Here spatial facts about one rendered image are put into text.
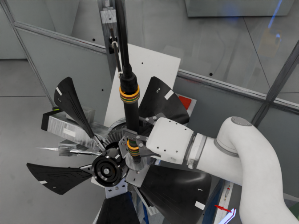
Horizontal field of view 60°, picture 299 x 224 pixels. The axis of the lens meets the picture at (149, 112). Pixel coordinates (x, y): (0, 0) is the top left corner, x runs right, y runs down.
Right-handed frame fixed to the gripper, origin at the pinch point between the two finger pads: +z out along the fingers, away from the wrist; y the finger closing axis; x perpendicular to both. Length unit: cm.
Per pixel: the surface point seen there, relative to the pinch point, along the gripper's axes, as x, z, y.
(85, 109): -35, 34, 19
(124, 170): -27.0, 3.8, -2.5
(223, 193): -63, -35, 18
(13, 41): -121, 197, 112
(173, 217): -34.5, -17.2, -8.5
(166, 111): -9.8, -4.1, 14.8
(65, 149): -40, 34, 1
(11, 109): -150, 166, 53
